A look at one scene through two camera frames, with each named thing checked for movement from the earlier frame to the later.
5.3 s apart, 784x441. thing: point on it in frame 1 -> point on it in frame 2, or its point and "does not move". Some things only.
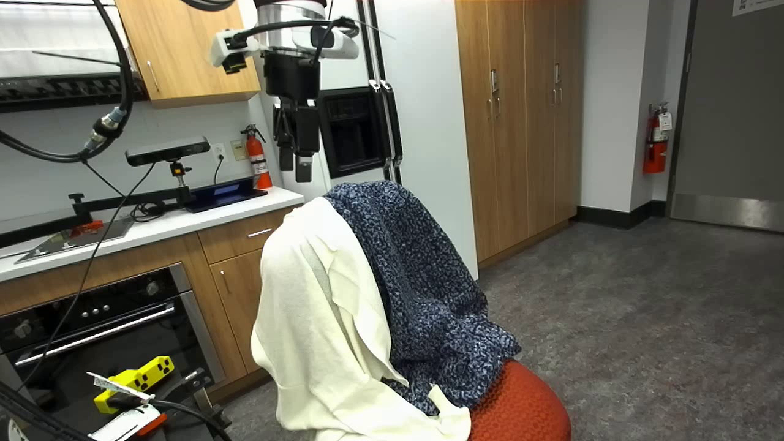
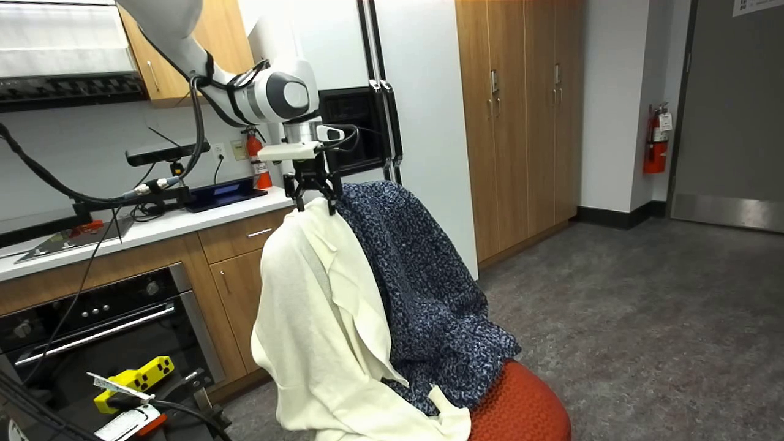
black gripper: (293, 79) -> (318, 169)
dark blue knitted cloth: (439, 324) does not move
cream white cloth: (322, 335) does not move
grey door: (730, 136) does not move
